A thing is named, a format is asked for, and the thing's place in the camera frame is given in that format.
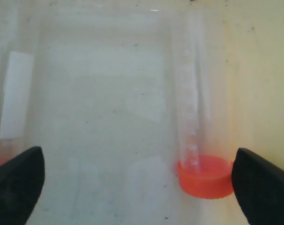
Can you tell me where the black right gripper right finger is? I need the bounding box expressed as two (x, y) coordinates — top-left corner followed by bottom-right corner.
(231, 148), (284, 225)

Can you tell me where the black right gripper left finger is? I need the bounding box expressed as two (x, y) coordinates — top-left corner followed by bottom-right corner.
(0, 146), (45, 225)

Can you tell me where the orange red small object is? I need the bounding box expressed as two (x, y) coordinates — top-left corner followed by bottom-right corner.
(171, 9), (233, 199)

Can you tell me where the cream plastic bin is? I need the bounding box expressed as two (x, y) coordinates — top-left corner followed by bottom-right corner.
(0, 0), (284, 225)

